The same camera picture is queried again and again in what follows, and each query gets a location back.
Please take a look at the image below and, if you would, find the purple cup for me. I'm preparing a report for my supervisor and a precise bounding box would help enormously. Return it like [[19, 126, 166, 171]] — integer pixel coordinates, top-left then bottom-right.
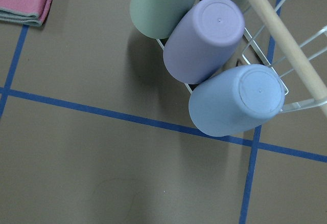
[[163, 0, 245, 84]]

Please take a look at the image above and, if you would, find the blue cup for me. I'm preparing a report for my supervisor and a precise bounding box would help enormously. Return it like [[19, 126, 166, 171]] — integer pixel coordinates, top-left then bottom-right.
[[189, 64, 285, 137]]

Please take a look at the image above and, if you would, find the green cup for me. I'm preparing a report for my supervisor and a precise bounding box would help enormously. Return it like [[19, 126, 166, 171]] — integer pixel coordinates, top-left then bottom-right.
[[130, 0, 195, 39]]

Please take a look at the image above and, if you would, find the grey cloth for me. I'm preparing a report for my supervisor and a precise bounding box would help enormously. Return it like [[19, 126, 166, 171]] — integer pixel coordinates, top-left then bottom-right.
[[1, 8, 46, 27]]

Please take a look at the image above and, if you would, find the wooden rack handle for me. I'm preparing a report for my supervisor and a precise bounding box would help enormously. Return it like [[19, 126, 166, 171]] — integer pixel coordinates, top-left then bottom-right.
[[248, 0, 326, 115]]

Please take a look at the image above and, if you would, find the white wire cup rack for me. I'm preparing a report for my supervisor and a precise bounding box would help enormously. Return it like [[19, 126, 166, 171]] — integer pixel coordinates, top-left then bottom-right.
[[156, 0, 326, 113]]

